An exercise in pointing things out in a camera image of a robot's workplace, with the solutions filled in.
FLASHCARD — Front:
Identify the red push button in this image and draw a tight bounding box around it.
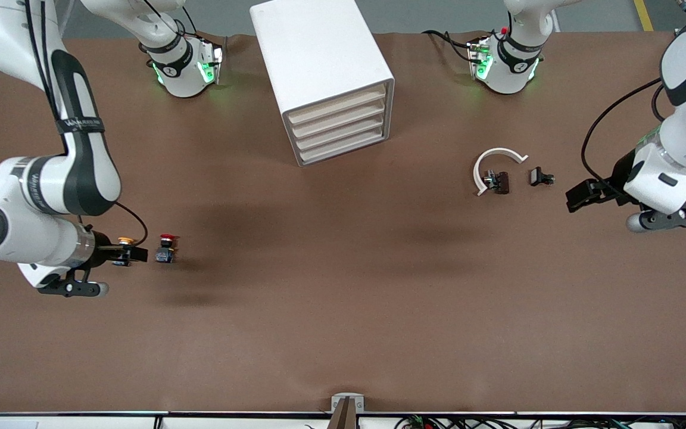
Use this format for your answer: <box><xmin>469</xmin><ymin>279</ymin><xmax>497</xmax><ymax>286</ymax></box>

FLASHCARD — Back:
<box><xmin>154</xmin><ymin>234</ymin><xmax>179</xmax><ymax>265</ymax></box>

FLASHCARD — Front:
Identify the white plastic drawer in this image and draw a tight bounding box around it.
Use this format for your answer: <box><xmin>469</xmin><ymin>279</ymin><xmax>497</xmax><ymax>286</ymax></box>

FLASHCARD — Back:
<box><xmin>291</xmin><ymin>100</ymin><xmax>388</xmax><ymax>138</ymax></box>
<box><xmin>287</xmin><ymin>85</ymin><xmax>388</xmax><ymax>125</ymax></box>
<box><xmin>294</xmin><ymin>113</ymin><xmax>388</xmax><ymax>151</ymax></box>
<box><xmin>298</xmin><ymin>126</ymin><xmax>389</xmax><ymax>164</ymax></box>

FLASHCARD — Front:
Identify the yellow push button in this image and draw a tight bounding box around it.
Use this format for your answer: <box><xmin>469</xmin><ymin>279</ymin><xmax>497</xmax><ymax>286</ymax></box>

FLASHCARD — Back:
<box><xmin>112</xmin><ymin>237</ymin><xmax>135</xmax><ymax>267</ymax></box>

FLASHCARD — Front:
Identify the white drawer cabinet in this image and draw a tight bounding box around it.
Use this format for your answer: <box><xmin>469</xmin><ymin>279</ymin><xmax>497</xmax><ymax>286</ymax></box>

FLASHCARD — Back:
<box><xmin>250</xmin><ymin>0</ymin><xmax>395</xmax><ymax>167</ymax></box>

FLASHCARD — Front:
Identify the brown electrical component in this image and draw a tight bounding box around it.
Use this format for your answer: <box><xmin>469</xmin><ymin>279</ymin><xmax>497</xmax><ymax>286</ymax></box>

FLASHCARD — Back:
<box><xmin>484</xmin><ymin>170</ymin><xmax>510</xmax><ymax>195</ymax></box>

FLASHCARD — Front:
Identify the white curved plastic piece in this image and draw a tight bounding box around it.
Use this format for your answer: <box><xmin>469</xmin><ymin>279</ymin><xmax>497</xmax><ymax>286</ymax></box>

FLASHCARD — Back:
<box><xmin>473</xmin><ymin>147</ymin><xmax>529</xmax><ymax>197</ymax></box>

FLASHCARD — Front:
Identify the silver base connector box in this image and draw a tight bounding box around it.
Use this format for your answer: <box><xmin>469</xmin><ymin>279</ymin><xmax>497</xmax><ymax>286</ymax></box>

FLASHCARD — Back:
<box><xmin>467</xmin><ymin>37</ymin><xmax>494</xmax><ymax>81</ymax></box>
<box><xmin>197</xmin><ymin>43</ymin><xmax>223</xmax><ymax>85</ymax></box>

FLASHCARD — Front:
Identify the brown table mat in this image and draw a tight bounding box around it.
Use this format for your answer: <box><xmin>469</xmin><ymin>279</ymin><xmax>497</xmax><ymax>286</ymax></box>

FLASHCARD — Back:
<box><xmin>0</xmin><ymin>30</ymin><xmax>686</xmax><ymax>415</ymax></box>

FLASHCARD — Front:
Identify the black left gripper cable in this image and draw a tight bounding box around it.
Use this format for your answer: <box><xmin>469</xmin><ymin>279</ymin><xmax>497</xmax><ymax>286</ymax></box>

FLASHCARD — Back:
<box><xmin>580</xmin><ymin>77</ymin><xmax>668</xmax><ymax>182</ymax></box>

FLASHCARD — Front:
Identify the white table edge rail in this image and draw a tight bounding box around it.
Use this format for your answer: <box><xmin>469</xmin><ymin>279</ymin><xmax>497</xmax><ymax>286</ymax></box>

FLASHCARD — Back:
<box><xmin>0</xmin><ymin>410</ymin><xmax>686</xmax><ymax>429</ymax></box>

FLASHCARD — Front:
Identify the black left arm base cable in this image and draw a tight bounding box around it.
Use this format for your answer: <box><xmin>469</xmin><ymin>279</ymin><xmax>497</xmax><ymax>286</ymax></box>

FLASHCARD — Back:
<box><xmin>422</xmin><ymin>29</ymin><xmax>481</xmax><ymax>63</ymax></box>

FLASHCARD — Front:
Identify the black arm base cable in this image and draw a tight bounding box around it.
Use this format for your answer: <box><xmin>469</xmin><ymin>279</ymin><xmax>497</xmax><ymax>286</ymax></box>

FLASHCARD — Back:
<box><xmin>422</xmin><ymin>29</ymin><xmax>481</xmax><ymax>63</ymax></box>
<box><xmin>141</xmin><ymin>0</ymin><xmax>201</xmax><ymax>39</ymax></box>

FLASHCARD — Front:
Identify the black right arm base cable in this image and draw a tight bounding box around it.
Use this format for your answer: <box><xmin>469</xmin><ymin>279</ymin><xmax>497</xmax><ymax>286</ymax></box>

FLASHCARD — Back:
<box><xmin>141</xmin><ymin>0</ymin><xmax>201</xmax><ymax>39</ymax></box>

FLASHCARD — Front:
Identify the grey metal bracket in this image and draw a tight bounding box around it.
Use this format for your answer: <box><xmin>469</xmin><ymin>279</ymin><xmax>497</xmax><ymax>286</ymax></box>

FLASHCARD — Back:
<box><xmin>331</xmin><ymin>393</ymin><xmax>365</xmax><ymax>414</ymax></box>

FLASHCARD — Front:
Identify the brown camera post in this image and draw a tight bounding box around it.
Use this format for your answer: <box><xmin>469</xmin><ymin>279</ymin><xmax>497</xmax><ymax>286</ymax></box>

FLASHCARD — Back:
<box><xmin>327</xmin><ymin>398</ymin><xmax>358</xmax><ymax>429</ymax></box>

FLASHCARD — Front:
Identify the coloured cable bundle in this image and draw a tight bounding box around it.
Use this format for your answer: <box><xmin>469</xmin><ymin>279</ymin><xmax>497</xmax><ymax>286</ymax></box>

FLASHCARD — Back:
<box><xmin>394</xmin><ymin>415</ymin><xmax>686</xmax><ymax>429</ymax></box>

